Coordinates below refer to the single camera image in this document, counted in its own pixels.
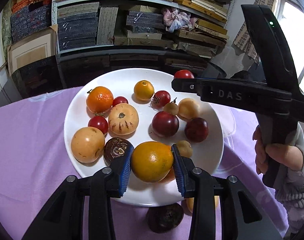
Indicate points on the yellow striped pepino melon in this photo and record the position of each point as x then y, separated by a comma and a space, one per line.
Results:
190, 203

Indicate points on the pale striped pepino on plate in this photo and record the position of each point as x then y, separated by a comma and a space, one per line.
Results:
123, 119

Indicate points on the purple tablecloth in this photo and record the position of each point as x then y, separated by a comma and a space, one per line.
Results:
34, 161

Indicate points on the person's right hand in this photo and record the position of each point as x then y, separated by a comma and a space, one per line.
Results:
290, 156

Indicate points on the red plum on plate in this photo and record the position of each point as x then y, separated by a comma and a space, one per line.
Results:
165, 124

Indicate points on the large orange tangerine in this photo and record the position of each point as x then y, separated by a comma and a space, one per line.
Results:
99, 100

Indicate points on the dark purple fruit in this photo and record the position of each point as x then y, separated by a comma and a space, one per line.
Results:
162, 219

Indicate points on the orange-yellow tomato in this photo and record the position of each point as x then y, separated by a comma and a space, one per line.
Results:
151, 161

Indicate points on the small orange tangerine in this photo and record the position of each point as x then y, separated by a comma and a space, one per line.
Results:
169, 177

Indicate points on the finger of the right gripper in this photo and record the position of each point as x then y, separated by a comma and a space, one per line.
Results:
193, 86

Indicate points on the window frame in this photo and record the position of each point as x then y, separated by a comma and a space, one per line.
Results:
291, 19

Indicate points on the small tan round fruit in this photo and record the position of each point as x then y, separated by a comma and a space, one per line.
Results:
185, 148

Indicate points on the red cherry tomato on plate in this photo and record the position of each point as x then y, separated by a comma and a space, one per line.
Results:
118, 100

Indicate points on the large tan round fruit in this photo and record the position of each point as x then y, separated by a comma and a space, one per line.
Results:
87, 144

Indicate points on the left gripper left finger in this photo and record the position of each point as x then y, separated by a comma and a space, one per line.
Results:
61, 217

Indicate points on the small pale yellow fruit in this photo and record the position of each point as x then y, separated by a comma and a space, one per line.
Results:
171, 107

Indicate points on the metal storage shelf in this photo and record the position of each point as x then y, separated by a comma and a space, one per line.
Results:
84, 24

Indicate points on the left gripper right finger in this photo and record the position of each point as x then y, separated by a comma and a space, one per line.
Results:
241, 215

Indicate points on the pink plastic bag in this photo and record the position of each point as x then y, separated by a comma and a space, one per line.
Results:
174, 19

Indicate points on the dark red plum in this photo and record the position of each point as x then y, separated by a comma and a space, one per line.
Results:
196, 130

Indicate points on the yellow tomato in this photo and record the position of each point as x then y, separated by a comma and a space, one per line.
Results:
144, 90

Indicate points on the white oval plate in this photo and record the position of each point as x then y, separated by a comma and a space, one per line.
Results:
140, 106

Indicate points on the dark brown fruit on plate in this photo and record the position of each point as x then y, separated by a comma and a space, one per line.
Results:
114, 148

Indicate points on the small peach fruit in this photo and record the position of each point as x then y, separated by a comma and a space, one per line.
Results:
189, 109

